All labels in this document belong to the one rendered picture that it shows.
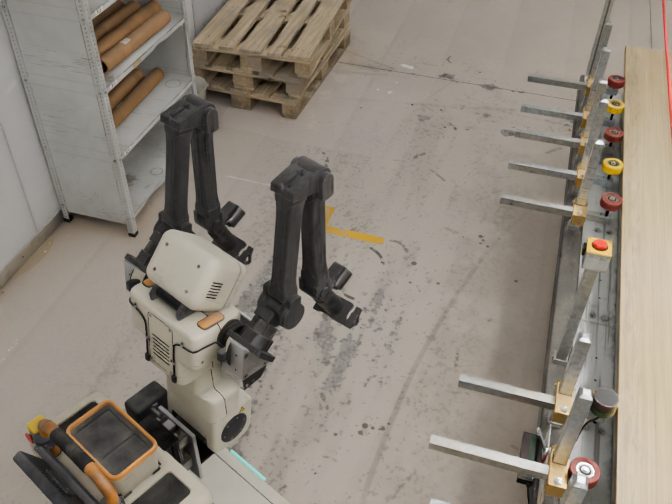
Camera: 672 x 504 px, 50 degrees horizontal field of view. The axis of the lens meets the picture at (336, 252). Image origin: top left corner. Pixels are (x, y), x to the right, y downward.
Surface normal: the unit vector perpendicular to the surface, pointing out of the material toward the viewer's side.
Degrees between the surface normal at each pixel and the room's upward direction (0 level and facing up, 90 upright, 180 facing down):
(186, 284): 48
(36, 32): 90
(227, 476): 0
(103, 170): 90
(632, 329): 0
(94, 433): 0
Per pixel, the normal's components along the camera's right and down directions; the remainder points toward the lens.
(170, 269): -0.48, -0.14
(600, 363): 0.02, -0.74
